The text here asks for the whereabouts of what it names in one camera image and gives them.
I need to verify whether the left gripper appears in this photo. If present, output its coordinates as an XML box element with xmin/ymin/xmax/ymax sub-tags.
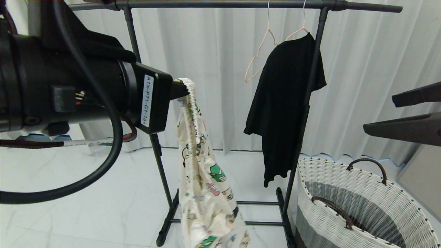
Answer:
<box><xmin>0</xmin><ymin>33</ymin><xmax>173</xmax><ymax>135</ymax></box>

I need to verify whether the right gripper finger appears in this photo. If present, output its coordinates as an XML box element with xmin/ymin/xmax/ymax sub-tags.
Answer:
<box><xmin>392</xmin><ymin>82</ymin><xmax>441</xmax><ymax>108</ymax></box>
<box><xmin>363</xmin><ymin>112</ymin><xmax>441</xmax><ymax>147</ymax></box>

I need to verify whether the cream printed garment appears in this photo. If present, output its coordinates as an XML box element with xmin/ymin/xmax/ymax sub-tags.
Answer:
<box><xmin>173</xmin><ymin>78</ymin><xmax>250</xmax><ymax>248</ymax></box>

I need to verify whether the pink clothes hanger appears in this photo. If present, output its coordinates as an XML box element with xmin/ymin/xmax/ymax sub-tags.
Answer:
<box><xmin>245</xmin><ymin>0</ymin><xmax>278</xmax><ymax>83</ymax></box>
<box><xmin>285</xmin><ymin>0</ymin><xmax>310</xmax><ymax>42</ymax></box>

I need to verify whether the black t-shirt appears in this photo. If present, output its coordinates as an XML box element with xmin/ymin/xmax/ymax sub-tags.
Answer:
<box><xmin>244</xmin><ymin>33</ymin><xmax>327</xmax><ymax>188</ymax></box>

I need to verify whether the black clothes rack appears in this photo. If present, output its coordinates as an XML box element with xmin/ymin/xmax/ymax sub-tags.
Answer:
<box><xmin>69</xmin><ymin>0</ymin><xmax>403</xmax><ymax>247</ymax></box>

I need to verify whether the white laundry basket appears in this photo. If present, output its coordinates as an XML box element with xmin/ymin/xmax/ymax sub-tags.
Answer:
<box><xmin>296</xmin><ymin>158</ymin><xmax>440</xmax><ymax>248</ymax></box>

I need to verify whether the white curtain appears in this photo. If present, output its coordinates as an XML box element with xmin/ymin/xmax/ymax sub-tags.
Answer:
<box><xmin>62</xmin><ymin>0</ymin><xmax>441</xmax><ymax>167</ymax></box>

